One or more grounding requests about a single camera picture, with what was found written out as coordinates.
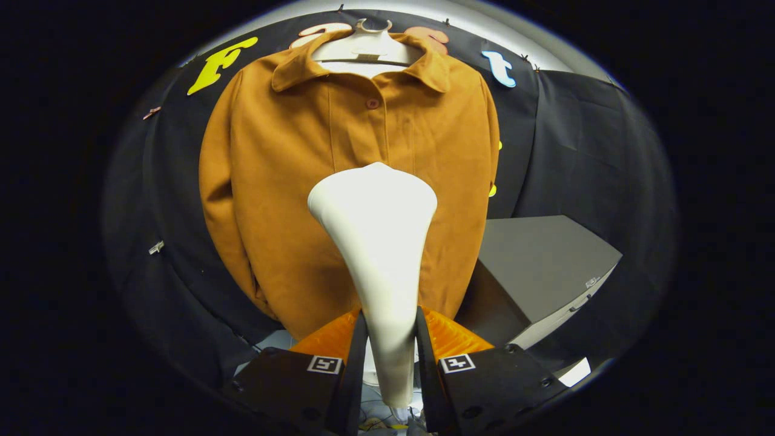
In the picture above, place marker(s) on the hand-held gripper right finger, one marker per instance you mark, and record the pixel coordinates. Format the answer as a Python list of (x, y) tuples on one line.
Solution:
[(427, 375)]

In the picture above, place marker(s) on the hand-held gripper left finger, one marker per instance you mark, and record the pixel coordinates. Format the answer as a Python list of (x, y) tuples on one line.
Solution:
[(356, 375)]

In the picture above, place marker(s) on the white garment steamer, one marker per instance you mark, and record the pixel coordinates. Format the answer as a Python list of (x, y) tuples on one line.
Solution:
[(381, 242)]

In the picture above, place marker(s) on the orange button-up shirt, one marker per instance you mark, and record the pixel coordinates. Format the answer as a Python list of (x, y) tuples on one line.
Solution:
[(278, 200)]

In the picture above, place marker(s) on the white clothes hanger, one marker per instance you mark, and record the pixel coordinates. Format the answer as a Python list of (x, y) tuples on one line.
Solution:
[(369, 45)]

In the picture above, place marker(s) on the white paper sheet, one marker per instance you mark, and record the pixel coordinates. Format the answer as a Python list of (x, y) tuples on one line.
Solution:
[(574, 372)]

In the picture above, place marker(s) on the grey cabinet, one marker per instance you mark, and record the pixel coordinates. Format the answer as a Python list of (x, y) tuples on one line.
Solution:
[(539, 260)]

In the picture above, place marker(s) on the silver clip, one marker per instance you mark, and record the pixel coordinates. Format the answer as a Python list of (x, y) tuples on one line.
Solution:
[(156, 247)]

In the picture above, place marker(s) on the black backdrop cloth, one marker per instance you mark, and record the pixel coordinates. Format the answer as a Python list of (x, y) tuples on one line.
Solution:
[(581, 151)]

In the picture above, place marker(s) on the pink clip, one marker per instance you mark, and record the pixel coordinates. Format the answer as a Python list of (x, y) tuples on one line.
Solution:
[(151, 112)]

